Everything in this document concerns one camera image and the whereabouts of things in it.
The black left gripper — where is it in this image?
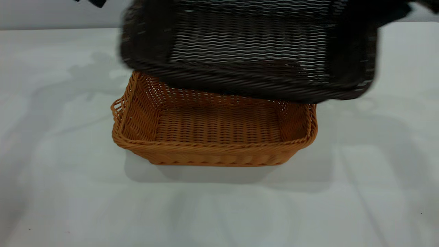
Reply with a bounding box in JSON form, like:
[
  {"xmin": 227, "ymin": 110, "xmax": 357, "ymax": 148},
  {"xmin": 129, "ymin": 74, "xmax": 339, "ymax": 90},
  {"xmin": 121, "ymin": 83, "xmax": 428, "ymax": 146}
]
[{"xmin": 74, "ymin": 0, "xmax": 107, "ymax": 8}]

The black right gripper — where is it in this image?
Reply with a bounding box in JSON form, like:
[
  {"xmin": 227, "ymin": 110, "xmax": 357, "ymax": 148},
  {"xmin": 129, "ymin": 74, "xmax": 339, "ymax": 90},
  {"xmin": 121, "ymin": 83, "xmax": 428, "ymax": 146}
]
[{"xmin": 376, "ymin": 0, "xmax": 439, "ymax": 27}]

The dark brown wicker basket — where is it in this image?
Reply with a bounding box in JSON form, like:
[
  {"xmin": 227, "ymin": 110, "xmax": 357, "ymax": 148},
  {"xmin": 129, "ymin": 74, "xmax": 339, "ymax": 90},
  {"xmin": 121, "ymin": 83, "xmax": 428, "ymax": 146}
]
[{"xmin": 118, "ymin": 0, "xmax": 379, "ymax": 104}]

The orange wicker basket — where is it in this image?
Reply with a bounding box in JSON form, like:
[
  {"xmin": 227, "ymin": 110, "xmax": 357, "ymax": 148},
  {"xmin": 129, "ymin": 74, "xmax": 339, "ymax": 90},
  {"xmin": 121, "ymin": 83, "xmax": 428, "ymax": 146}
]
[{"xmin": 110, "ymin": 71, "xmax": 318, "ymax": 167}]

